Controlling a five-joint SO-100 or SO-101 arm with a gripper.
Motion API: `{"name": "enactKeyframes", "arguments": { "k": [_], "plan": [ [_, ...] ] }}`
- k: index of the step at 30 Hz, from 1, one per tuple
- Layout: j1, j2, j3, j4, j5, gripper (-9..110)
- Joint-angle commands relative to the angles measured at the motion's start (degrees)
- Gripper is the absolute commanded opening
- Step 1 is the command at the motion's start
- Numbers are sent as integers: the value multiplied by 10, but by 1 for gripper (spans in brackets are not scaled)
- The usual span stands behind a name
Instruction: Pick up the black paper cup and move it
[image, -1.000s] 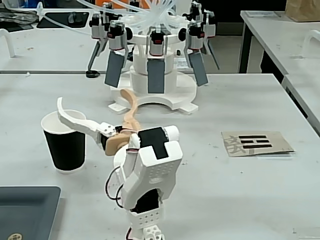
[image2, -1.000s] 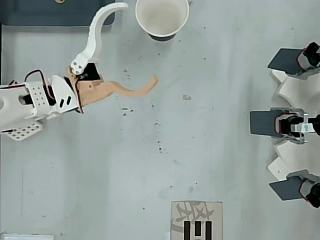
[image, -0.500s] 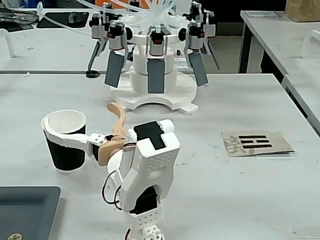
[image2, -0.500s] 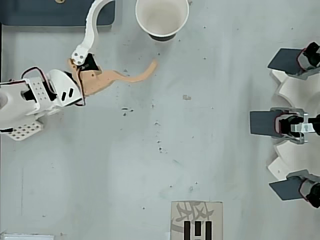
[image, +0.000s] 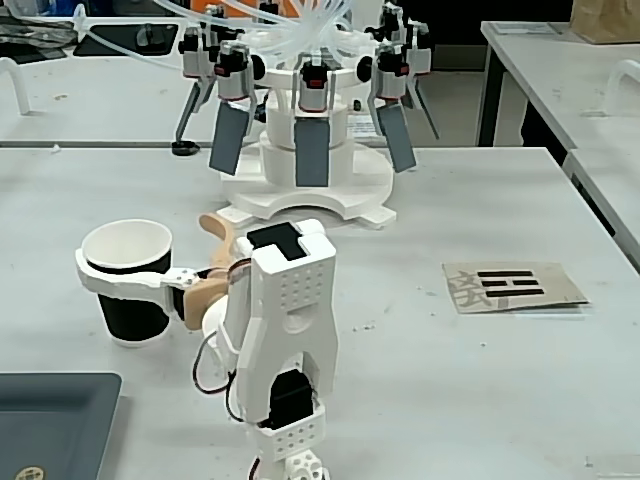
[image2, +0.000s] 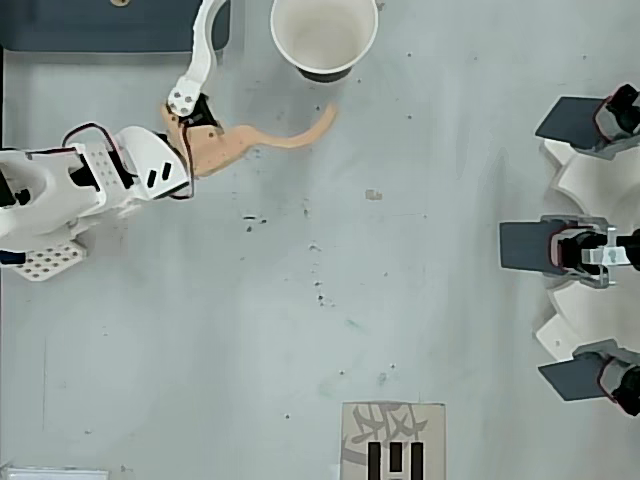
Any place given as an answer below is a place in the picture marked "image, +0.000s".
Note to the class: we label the grey plastic tray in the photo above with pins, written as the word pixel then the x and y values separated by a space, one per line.
pixel 55 425

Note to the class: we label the black table leg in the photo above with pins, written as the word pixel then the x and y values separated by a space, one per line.
pixel 489 100

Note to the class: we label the dark thin paddle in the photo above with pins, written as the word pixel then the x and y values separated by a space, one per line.
pixel 192 107
pixel 425 107

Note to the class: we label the small black cap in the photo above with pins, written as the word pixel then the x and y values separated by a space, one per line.
pixel 184 148

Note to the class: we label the clear tube bundle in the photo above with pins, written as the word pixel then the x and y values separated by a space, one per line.
pixel 310 35

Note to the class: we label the black paper cup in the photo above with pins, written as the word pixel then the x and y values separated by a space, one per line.
pixel 132 320

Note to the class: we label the cardboard sheet with black bars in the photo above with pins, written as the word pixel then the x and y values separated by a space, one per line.
pixel 545 280

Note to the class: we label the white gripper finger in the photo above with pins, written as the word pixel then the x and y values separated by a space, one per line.
pixel 125 283

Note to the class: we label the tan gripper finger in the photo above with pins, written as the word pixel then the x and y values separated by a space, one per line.
pixel 226 240

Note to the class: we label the brown paper bag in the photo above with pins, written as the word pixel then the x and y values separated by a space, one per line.
pixel 607 20

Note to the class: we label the white round machine stand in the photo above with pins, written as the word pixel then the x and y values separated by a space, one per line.
pixel 370 175

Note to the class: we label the printed paper label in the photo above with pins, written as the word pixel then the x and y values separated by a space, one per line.
pixel 361 126

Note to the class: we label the black mat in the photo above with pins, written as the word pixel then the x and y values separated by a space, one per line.
pixel 110 42

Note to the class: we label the round tan sticker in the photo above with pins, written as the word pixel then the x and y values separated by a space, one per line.
pixel 30 473

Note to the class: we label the grey flat paddle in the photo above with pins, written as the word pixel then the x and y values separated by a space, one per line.
pixel 397 137
pixel 312 150
pixel 229 140

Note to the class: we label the orange box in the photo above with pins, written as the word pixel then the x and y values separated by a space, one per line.
pixel 210 5

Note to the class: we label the silver pneumatic actuator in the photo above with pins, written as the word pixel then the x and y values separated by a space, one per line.
pixel 421 50
pixel 391 75
pixel 194 55
pixel 314 90
pixel 235 75

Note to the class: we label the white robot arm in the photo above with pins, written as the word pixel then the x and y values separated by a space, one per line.
pixel 295 300

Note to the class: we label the dark clutter pile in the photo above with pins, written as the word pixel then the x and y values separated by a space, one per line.
pixel 30 35

